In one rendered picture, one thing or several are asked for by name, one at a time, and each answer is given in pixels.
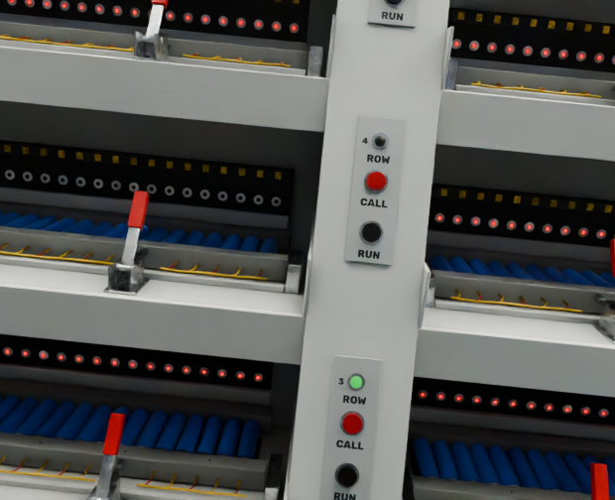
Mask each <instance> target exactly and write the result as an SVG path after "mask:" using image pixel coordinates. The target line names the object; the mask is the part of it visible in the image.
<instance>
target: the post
mask: <svg viewBox="0 0 615 500"><path fill-rule="evenodd" d="M369 5H370V0H337V10H336V21H335V31H334V41H333V51H332V60H331V70H330V80H329V90H328V99H327V109H326V119H325V129H324V137H323V147H322V157H321V167H320V177H319V187H318V197H317V206H316V217H315V227H314V237H313V246H312V256H311V266H310V276H309V286H308V296H307V314H306V324H305V334H304V344H303V354H302V364H301V372H300V382H299V391H298V401H297V411H296V421H295V431H294V441H293V451H292V461H291V471H290V481H289V491H288V500H320V492H321V482H322V473H323V463H324V453H325V443H326V433H327V423H328V413H329V403H330V393H331V383H332V373H333V363H334V355H341V356H351V357H361V358H371V359H380V360H383V363H382V373H381V383H380V394H379V404H378V414H377V424H376V434H375V444H374V454H373V464H372V474H371V484H370V495H369V500H402V491H403V481H404V470H405V460H406V450H407V439H408V429H409V419H410V408H411V399H412V388H413V378H414V368H415V357H416V347H417V337H418V326H419V316H420V306H421V295H422V285H423V275H424V264H425V255H426V245H427V234H428V224H429V214H430V203H431V184H432V173H433V163H434V152H435V142H436V132H437V121H438V111H439V102H440V91H441V81H442V71H443V60H444V50H445V40H446V29H447V19H448V9H449V0H418V8H417V19H416V26H415V27H414V28H413V27H402V26H392V25H382V24H372V23H368V15H369ZM359 115H360V116H370V117H381V118H391V119H401V120H406V130H405V140H404V150H403V161H402V170H401V180H400V190H399V200H398V211H397V221H396V231H395V241H394V252H393V262H392V265H384V264H374V263H364V262H355V261H345V260H344V254H345V244H346V234H347V224H348V214H349V204H350V195H351V185H352V175H353V165H354V155H355V145H356V135H357V125H358V116H359Z"/></svg>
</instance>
